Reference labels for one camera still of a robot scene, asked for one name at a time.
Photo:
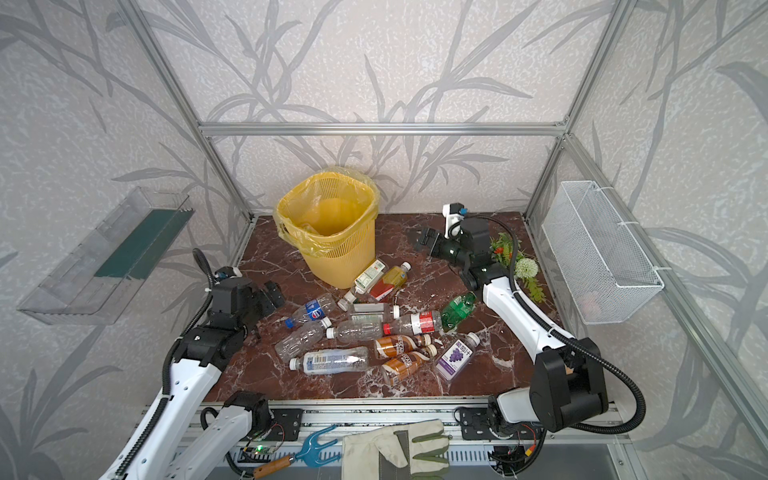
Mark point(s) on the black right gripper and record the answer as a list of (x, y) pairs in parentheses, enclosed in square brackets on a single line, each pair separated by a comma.
[(435, 243)]

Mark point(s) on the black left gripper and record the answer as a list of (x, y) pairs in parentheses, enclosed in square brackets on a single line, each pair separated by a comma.
[(264, 300)]

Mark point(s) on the yellow liquid bottle red label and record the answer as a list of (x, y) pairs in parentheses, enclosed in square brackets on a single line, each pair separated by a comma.
[(390, 282)]

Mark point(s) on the clear bottle blue label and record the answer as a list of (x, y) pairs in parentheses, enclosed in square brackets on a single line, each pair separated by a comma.
[(316, 309)]

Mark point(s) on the clear crushed plastic bottle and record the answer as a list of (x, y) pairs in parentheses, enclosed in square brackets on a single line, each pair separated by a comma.
[(302, 340)]

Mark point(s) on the green plastic bottle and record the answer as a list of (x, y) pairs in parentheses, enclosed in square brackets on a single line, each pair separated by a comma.
[(457, 310)]

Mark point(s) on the clear bottle red label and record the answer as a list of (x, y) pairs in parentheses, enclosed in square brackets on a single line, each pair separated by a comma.
[(429, 322)]

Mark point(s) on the clear bottle white label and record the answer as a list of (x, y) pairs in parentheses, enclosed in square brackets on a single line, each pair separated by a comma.
[(332, 361)]

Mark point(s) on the purple grape label bottle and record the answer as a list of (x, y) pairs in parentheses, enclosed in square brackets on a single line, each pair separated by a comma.
[(455, 358)]

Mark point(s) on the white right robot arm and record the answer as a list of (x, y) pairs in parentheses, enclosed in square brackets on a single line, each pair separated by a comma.
[(568, 385)]

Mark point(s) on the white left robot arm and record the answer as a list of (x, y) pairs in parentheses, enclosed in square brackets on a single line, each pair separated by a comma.
[(193, 365)]

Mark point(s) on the yellow ribbed plastic bin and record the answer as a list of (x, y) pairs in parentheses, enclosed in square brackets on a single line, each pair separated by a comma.
[(340, 272)]

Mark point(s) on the yellow bin liner bag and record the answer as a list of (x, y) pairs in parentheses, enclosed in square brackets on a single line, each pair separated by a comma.
[(326, 215)]

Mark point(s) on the potted plant red flowers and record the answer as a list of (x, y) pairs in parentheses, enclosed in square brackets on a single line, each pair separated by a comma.
[(506, 250)]

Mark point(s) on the white green label bottle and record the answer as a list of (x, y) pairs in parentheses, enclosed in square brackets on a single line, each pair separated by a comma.
[(362, 285)]

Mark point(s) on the small clear grey bottle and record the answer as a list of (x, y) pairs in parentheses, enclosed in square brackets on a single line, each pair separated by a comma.
[(381, 312)]

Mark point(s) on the green circuit board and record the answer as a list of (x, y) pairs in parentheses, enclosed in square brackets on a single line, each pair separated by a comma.
[(258, 453)]

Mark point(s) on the blue garden hand fork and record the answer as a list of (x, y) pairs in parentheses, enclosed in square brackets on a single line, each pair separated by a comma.
[(311, 454)]

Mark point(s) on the white green work glove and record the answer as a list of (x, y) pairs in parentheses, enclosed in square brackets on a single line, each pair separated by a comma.
[(404, 451)]

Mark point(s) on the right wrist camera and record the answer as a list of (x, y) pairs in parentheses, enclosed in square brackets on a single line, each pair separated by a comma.
[(453, 214)]

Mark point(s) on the clear wall shelf green mat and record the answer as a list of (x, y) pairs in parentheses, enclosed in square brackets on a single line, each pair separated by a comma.
[(95, 283)]

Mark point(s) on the white wire mesh basket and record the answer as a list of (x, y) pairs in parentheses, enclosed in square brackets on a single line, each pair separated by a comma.
[(607, 272)]

